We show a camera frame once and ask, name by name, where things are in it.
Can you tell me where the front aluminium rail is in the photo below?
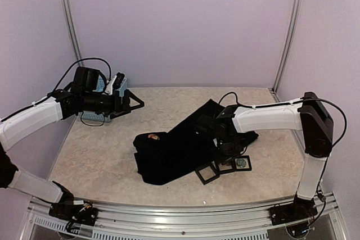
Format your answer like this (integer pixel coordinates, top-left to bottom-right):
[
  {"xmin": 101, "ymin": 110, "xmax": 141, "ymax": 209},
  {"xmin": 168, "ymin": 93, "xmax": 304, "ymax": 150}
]
[{"xmin": 26, "ymin": 192, "xmax": 341, "ymax": 240}]

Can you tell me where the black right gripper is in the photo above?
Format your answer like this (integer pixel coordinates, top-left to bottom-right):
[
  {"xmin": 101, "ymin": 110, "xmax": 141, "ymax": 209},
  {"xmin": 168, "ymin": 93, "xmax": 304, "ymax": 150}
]
[{"xmin": 209, "ymin": 135, "xmax": 244, "ymax": 165}]

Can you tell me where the middle black square frame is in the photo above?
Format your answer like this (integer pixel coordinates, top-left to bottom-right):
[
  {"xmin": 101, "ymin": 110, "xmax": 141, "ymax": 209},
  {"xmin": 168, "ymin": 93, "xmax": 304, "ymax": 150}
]
[{"xmin": 215, "ymin": 161, "xmax": 235, "ymax": 175}]

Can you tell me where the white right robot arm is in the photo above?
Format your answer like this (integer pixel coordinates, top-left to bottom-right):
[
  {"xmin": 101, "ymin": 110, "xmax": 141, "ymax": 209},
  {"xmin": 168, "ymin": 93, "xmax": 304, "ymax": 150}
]
[{"xmin": 215, "ymin": 92, "xmax": 334, "ymax": 220}]

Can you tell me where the right aluminium corner post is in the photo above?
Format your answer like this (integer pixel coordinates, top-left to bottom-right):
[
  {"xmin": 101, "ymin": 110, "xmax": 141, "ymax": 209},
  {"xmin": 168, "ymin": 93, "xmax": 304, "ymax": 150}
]
[{"xmin": 272, "ymin": 0, "xmax": 302, "ymax": 95}]

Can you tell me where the light blue plastic basket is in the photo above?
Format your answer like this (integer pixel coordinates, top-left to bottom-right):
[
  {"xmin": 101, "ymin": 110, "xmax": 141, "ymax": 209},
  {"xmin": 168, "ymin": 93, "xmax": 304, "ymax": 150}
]
[{"xmin": 80, "ymin": 73, "xmax": 130, "ymax": 126}]

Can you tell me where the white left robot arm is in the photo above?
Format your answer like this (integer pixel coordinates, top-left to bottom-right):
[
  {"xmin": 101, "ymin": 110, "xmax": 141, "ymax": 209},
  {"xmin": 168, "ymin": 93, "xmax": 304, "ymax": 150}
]
[{"xmin": 1, "ymin": 89, "xmax": 145, "ymax": 220}]

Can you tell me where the black square frame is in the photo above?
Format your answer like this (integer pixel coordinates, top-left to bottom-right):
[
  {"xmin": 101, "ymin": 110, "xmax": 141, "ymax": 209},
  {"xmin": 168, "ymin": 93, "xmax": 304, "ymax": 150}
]
[
  {"xmin": 233, "ymin": 155, "xmax": 252, "ymax": 171},
  {"xmin": 215, "ymin": 161, "xmax": 235, "ymax": 175},
  {"xmin": 195, "ymin": 162, "xmax": 220, "ymax": 185}
]

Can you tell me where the left black square frame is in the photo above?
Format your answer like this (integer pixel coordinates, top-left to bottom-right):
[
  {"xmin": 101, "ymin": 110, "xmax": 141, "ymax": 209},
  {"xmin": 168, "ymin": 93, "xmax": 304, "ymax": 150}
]
[{"xmin": 195, "ymin": 162, "xmax": 220, "ymax": 185}]

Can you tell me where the right black square frame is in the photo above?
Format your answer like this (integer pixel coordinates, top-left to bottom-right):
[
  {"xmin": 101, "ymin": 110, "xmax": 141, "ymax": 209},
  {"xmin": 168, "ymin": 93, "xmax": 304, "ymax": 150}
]
[{"xmin": 233, "ymin": 155, "xmax": 252, "ymax": 171}]

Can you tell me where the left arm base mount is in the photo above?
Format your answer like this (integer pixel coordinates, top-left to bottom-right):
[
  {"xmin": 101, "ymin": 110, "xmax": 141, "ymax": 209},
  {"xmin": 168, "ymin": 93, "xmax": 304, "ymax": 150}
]
[{"xmin": 48, "ymin": 181, "xmax": 98, "ymax": 233}]

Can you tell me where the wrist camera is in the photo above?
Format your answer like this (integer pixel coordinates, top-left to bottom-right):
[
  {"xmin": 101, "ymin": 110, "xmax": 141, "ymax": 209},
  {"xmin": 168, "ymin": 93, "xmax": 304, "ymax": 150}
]
[
  {"xmin": 194, "ymin": 115, "xmax": 215, "ymax": 137},
  {"xmin": 71, "ymin": 67, "xmax": 127, "ymax": 96}
]

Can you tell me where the green round brooch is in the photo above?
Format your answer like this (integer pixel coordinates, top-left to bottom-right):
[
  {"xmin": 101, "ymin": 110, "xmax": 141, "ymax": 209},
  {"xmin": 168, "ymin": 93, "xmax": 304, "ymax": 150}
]
[{"xmin": 236, "ymin": 159, "xmax": 247, "ymax": 169}]

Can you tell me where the black garment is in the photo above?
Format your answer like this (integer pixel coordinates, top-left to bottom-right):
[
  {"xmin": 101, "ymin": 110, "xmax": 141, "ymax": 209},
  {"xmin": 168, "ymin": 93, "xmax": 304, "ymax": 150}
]
[{"xmin": 133, "ymin": 99, "xmax": 259, "ymax": 185}]

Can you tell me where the red round brooch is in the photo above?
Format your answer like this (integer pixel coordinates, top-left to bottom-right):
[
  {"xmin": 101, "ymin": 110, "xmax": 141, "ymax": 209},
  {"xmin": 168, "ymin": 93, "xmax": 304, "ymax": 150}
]
[{"xmin": 148, "ymin": 134, "xmax": 160, "ymax": 141}]

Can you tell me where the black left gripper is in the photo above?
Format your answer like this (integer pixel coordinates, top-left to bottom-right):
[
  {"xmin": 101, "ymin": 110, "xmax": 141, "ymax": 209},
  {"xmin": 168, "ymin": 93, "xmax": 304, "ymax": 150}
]
[{"xmin": 82, "ymin": 89, "xmax": 144, "ymax": 119}]

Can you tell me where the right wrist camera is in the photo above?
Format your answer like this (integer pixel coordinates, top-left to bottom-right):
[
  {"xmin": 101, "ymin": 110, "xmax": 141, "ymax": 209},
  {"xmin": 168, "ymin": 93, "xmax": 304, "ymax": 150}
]
[{"xmin": 194, "ymin": 115, "xmax": 215, "ymax": 137}]

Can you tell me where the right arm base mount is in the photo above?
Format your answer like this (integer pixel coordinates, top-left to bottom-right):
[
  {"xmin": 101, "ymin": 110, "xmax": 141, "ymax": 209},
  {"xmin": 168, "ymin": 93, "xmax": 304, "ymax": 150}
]
[{"xmin": 269, "ymin": 193, "xmax": 326, "ymax": 225}]

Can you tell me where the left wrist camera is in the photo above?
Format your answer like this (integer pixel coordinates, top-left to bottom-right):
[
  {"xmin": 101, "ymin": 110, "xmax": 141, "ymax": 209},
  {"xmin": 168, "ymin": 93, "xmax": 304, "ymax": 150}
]
[{"xmin": 71, "ymin": 67, "xmax": 127, "ymax": 96}]

